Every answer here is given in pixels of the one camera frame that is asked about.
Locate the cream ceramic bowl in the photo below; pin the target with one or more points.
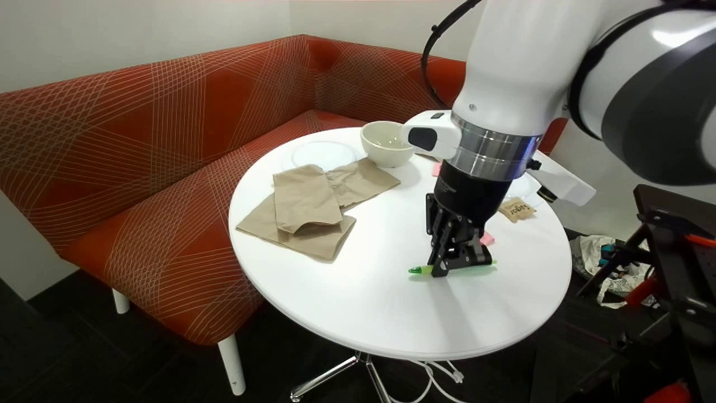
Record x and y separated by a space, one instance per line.
386 146

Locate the white plate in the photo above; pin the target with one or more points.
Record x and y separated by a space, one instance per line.
321 154

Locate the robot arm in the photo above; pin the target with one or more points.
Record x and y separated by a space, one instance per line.
520 61

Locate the white plastic bag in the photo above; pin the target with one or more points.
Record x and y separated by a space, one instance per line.
590 252

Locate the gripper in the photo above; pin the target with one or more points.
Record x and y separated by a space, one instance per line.
467 193

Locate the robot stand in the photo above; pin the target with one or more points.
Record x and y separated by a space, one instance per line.
679 268

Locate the red patterned corner sofa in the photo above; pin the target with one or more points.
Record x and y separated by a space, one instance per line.
140 168

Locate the pink sweetener packet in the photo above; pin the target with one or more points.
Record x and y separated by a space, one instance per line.
436 169
488 239

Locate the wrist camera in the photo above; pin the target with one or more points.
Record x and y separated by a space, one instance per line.
562 182

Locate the brown sugar packet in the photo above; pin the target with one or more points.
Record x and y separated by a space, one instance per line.
516 210

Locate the brown paper napkin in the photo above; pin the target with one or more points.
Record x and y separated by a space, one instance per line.
363 179
305 198
316 243

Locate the green pen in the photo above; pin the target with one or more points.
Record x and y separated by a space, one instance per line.
418 270

